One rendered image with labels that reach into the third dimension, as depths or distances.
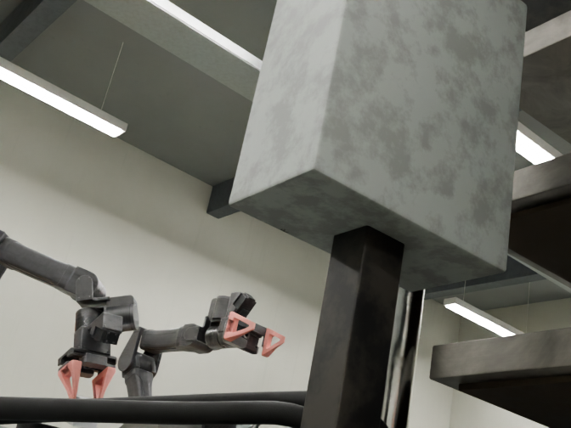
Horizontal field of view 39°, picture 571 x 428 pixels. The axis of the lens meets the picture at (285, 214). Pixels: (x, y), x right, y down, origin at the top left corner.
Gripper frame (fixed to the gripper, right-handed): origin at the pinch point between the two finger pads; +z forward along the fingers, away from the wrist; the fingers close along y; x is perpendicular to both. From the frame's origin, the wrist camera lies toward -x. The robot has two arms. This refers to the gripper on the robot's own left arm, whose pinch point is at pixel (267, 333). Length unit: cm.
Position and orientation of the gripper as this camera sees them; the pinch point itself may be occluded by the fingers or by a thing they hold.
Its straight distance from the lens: 188.4
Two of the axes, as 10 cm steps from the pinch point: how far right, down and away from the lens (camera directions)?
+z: 6.9, -1.6, -7.0
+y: 6.9, 4.1, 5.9
